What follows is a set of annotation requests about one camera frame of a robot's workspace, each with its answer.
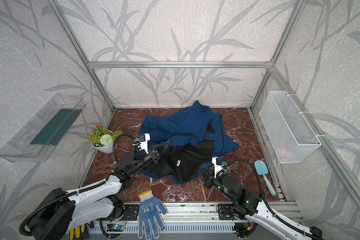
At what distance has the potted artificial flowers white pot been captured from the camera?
33.6 inches

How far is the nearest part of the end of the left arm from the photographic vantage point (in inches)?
26.5

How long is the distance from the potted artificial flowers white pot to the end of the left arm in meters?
0.31
